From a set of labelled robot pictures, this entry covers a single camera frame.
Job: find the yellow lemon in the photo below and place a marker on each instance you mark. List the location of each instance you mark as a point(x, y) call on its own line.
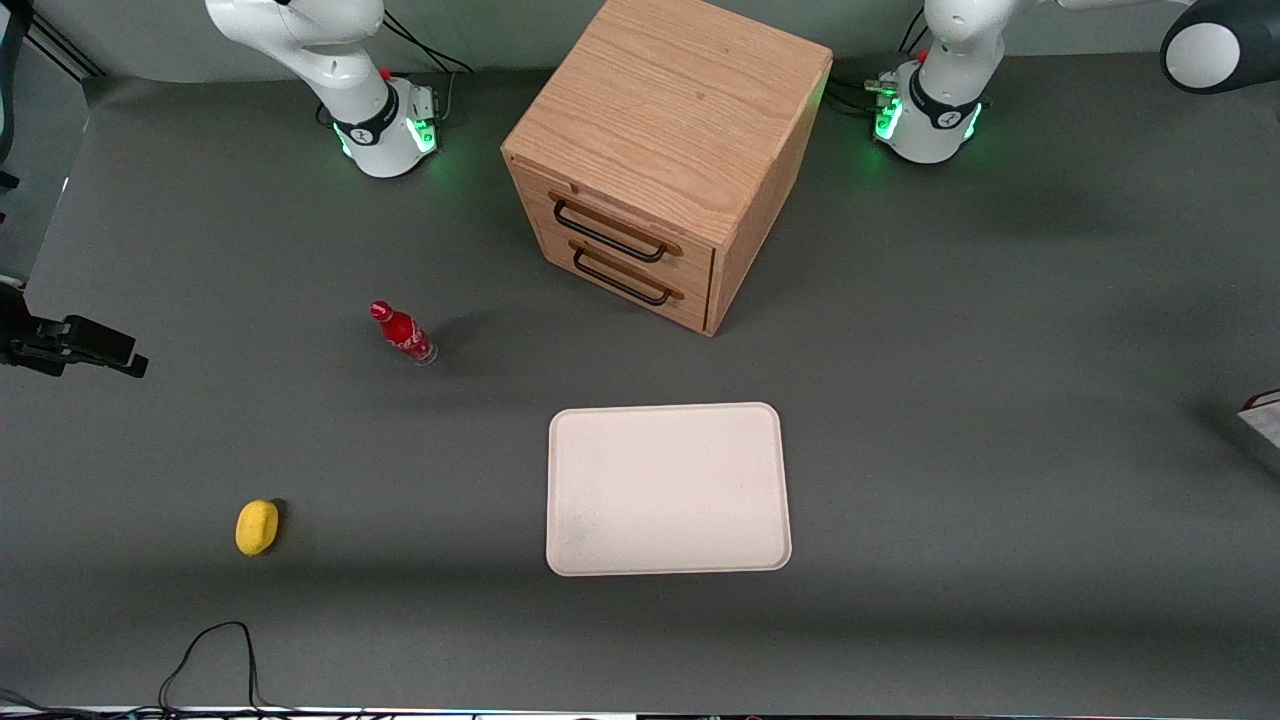
point(256, 527)

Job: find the dark grey table mat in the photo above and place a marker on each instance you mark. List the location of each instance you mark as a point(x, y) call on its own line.
point(900, 600)

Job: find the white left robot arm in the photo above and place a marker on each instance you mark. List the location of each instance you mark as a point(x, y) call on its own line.
point(940, 95)

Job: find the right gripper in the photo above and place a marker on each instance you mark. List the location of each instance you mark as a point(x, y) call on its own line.
point(48, 344)

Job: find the wooden drawer front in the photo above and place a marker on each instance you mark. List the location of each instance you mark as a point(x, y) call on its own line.
point(690, 305)
point(690, 262)

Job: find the oak wooden drawer cabinet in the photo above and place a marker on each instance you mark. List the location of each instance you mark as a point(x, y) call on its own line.
point(670, 110)

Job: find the red cookie box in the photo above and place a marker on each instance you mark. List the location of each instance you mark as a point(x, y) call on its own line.
point(1265, 425)

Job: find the red cola bottle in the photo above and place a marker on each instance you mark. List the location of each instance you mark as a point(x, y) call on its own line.
point(404, 332)

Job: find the white rectangular tray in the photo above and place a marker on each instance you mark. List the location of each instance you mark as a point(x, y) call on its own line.
point(667, 490)

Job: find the black frame strut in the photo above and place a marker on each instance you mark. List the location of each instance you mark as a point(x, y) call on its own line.
point(65, 50)

